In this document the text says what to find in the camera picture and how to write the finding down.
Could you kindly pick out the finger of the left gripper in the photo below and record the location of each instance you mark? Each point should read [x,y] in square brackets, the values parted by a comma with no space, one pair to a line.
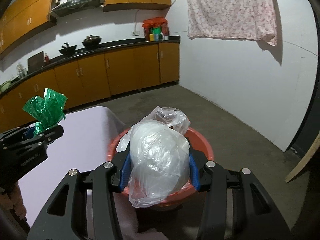
[50,135]

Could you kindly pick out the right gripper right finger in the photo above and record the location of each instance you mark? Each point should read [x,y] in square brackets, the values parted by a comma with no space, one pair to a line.
[254,213]

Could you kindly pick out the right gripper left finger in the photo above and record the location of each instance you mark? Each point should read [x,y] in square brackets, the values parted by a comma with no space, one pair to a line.
[64,214]

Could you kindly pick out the green plastic bag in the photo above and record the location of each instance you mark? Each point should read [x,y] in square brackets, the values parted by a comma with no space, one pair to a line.
[46,110]

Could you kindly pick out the white plastic bag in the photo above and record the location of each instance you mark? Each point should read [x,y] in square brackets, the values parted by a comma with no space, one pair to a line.
[159,156]

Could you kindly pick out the lower wooden kitchen cabinets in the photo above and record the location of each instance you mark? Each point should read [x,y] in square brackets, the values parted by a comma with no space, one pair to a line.
[90,76]

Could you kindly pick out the person left hand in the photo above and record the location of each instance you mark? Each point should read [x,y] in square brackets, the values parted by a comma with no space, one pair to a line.
[12,199]

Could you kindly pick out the green bowl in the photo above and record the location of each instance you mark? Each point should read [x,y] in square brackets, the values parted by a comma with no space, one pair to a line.
[4,86]

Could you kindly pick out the glass jar on counter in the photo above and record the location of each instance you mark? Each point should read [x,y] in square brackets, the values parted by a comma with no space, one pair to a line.
[21,70]

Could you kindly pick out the dark cutting board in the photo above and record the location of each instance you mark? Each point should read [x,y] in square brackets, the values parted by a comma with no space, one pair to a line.
[36,62]

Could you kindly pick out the red bottle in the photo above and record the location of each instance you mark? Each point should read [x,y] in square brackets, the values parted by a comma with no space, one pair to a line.
[46,59]

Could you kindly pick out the wooden plank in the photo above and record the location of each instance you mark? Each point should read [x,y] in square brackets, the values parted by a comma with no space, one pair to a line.
[304,161]

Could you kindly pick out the black wok left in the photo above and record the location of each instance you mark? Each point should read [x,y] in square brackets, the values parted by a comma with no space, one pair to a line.
[67,49]

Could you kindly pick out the red plastic basket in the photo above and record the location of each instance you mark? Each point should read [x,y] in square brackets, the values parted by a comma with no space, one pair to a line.
[198,142]

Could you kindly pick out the black wok with lid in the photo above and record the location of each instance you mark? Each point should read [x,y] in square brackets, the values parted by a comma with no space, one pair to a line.
[91,41]

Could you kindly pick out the range hood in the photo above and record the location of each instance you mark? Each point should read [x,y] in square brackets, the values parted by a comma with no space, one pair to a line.
[73,6]

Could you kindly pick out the red bag on counter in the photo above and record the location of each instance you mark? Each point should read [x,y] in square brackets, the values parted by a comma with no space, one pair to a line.
[156,29]

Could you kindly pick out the floral hanging cloth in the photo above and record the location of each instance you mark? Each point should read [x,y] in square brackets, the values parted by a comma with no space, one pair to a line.
[233,20]

